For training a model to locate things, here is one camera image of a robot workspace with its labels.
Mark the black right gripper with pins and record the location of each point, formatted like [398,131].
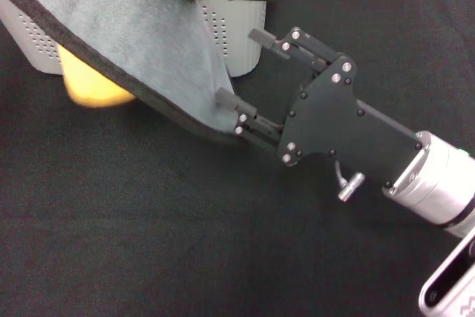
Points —
[334,120]

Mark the grey towel with black edge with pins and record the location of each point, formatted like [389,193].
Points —
[130,35]

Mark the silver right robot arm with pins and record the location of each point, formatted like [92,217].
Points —
[434,179]

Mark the grey perforated plastic storage box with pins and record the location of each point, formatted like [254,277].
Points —
[241,27]

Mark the black tablecloth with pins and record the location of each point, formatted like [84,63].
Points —
[185,239]

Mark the yellow cloth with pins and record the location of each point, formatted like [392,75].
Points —
[92,87]

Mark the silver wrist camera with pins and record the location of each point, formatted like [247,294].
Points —
[449,280]

